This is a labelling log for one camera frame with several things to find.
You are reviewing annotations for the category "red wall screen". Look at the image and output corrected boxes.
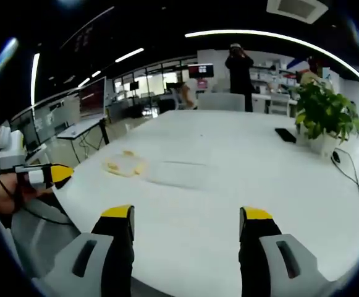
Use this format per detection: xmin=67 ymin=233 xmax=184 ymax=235
xmin=187 ymin=63 xmax=215 ymax=79

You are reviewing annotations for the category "large display screen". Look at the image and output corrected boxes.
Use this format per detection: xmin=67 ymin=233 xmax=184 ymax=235
xmin=78 ymin=76 xmax=108 ymax=121

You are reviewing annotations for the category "long curved ceiling light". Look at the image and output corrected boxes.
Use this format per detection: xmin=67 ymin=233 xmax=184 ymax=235
xmin=184 ymin=29 xmax=359 ymax=84

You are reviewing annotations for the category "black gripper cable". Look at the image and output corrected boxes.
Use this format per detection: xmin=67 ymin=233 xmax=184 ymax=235
xmin=0 ymin=147 xmax=74 ymax=226

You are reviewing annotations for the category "white side desk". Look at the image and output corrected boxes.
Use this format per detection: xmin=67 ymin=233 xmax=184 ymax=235
xmin=56 ymin=116 xmax=110 ymax=147

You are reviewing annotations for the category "short ceiling light strip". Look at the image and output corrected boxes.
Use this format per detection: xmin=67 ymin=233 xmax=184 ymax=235
xmin=114 ymin=47 xmax=145 ymax=64

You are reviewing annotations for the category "black phone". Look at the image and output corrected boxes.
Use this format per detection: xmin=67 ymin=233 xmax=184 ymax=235
xmin=274 ymin=127 xmax=297 ymax=144

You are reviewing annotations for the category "green potted plant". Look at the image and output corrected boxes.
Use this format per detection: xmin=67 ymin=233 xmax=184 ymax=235
xmin=289 ymin=80 xmax=359 ymax=146

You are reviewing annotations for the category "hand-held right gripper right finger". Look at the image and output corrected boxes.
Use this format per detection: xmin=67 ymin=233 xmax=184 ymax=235
xmin=239 ymin=205 xmax=333 ymax=297

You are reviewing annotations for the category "clear plastic sheet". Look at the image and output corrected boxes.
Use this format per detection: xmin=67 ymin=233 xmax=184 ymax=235
xmin=147 ymin=160 xmax=219 ymax=190

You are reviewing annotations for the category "white office chair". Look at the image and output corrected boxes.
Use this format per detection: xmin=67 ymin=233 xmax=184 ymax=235
xmin=269 ymin=92 xmax=291 ymax=117

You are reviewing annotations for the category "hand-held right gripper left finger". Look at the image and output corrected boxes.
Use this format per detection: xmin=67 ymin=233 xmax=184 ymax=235
xmin=42 ymin=204 xmax=136 ymax=297

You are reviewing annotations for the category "white plant pot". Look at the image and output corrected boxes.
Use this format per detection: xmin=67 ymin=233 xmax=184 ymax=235
xmin=307 ymin=132 xmax=342 ymax=156

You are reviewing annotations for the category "person's left hand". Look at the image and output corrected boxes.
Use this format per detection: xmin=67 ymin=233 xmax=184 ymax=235
xmin=0 ymin=173 xmax=54 ymax=215

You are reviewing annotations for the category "black mouse cable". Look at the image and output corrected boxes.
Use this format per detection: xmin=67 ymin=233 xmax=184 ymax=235
xmin=333 ymin=147 xmax=359 ymax=233

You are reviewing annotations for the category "ceiling air vent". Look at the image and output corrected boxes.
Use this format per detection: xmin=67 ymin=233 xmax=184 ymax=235
xmin=266 ymin=0 xmax=331 ymax=24

